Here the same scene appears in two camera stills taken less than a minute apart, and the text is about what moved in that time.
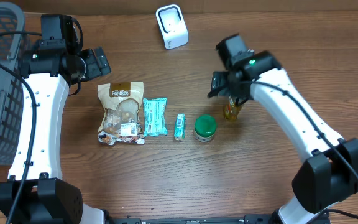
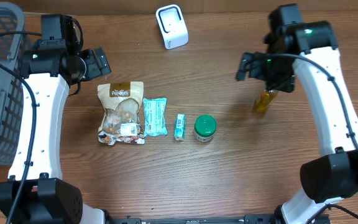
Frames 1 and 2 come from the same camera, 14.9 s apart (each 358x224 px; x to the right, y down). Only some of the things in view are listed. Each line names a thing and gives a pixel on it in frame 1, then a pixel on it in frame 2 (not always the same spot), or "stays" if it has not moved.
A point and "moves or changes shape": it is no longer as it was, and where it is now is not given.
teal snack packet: (155, 109) stays
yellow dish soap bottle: (232, 110) moves or changes shape
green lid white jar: (204, 127) stays
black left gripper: (95, 70) stays
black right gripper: (223, 86) to (288, 84)
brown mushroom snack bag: (121, 121) stays
